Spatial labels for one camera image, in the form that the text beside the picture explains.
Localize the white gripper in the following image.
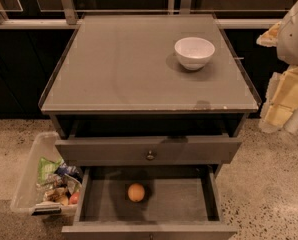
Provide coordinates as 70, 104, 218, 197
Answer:
256, 1, 298, 133

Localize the orange fruit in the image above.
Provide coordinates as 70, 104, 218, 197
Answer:
128, 183, 145, 202

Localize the grey drawer cabinet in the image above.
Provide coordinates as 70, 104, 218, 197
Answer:
38, 13, 263, 240

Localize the round metal drawer knob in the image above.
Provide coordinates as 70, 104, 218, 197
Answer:
146, 150, 156, 161

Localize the grey top drawer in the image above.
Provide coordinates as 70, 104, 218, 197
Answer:
55, 135, 241, 166

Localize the grey open middle drawer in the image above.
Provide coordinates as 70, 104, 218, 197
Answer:
62, 165, 236, 240

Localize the white ceramic bowl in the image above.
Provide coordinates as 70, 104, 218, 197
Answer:
174, 37, 215, 70

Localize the blue snack packet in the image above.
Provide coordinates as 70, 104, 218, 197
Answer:
55, 163, 79, 178

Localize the red apple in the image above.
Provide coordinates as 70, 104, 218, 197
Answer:
69, 192, 80, 204

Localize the green snack bag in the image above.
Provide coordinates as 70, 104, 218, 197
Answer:
37, 157, 63, 184

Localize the brown snack packet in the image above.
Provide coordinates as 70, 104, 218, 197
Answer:
43, 187, 69, 206

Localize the clear plastic bin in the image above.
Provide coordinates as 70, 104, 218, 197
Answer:
10, 132, 77, 215

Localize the white cylindrical post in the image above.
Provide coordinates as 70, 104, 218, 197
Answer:
283, 97, 298, 134

